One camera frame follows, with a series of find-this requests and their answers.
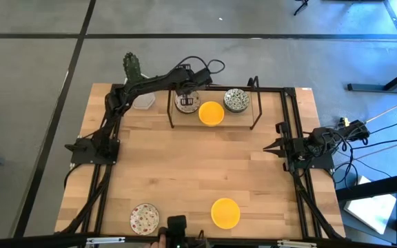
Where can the person's hand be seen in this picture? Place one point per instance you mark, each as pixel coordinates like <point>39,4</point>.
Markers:
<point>157,245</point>

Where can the yellow power strip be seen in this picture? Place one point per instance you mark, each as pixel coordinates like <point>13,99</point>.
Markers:
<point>344,121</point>

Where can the green cactus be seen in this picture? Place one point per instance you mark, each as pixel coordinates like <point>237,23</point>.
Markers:
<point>132,67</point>

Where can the dark desk foot bar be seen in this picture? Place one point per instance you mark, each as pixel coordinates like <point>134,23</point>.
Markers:
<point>367,87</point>

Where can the black handheld device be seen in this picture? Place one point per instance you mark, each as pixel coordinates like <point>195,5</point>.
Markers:
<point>177,225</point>

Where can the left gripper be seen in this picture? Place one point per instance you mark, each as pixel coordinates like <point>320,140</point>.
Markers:
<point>186,82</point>

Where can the black tripod leg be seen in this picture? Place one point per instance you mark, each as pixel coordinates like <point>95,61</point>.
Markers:
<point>300,7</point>

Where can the black aluminium table frame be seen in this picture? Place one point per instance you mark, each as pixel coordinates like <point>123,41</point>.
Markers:
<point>289,92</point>

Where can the yellow plastic mini bowl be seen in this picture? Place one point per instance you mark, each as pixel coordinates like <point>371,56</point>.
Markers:
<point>225,213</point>
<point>211,113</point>

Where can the teal bowl dark floral inside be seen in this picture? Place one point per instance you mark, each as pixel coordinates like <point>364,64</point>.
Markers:
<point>236,100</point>

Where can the black rig crossbeam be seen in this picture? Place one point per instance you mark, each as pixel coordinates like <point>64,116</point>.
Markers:
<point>29,242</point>

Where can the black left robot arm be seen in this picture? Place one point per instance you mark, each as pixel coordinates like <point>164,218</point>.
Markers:
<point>143,86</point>

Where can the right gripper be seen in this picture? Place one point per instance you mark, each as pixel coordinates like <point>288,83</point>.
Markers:
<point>295,149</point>

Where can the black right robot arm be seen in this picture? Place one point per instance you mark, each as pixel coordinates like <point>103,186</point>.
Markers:
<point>322,137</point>

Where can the white flat box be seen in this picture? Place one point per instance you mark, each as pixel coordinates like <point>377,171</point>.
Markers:
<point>371,210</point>

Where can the green bowl red floral inside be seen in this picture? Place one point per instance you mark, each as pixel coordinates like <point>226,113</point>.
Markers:
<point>195,107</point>
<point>144,218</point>

